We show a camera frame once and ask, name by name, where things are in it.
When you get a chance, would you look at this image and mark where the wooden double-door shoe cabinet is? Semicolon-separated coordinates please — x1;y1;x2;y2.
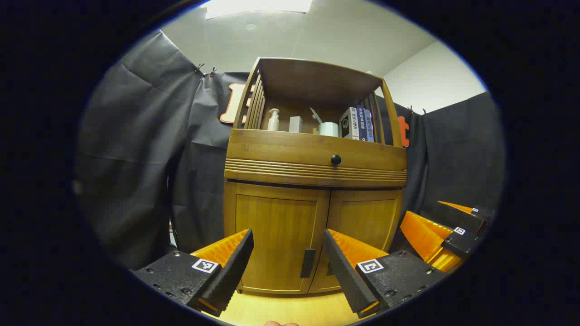
223;57;408;296

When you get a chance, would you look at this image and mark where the wooden ribbed drawer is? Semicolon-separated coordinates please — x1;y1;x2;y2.
224;129;407;188

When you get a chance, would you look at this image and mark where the white round container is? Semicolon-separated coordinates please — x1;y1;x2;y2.
310;107;339;137

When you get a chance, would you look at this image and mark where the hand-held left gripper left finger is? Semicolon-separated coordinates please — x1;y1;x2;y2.
131;229;254;317

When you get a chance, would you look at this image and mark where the ceiling light panel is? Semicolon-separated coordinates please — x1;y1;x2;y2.
205;0;313;20

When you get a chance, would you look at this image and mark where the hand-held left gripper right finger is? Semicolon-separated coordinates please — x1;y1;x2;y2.
322;229;449;319

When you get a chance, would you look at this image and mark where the white and grey book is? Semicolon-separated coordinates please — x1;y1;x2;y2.
339;107;360;140

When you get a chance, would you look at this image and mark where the wooden shoe cabinet door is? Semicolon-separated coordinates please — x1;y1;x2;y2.
226;181;331;295
309;189;404;294

